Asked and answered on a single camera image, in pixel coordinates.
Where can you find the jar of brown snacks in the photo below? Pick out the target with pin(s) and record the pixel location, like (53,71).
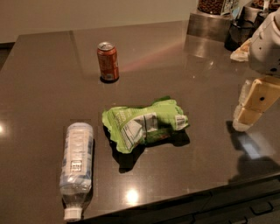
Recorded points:
(214,7)

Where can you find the crumpled white napkin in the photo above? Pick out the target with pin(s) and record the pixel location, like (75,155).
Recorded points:
(242,53)

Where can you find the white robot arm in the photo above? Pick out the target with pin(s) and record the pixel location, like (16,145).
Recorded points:
(264,50)

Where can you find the green chip bag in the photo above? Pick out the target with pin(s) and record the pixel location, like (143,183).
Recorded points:
(128,127)

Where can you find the orange soda can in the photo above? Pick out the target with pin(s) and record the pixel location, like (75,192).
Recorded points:
(107,58)

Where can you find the metal dispenser base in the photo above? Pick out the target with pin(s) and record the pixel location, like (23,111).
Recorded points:
(208,26)

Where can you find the clear plastic water bottle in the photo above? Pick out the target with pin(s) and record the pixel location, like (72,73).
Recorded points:
(76,172)

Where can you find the black wire basket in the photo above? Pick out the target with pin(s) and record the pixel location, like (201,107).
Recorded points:
(239,31)

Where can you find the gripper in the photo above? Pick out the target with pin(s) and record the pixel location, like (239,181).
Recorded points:
(266,52)

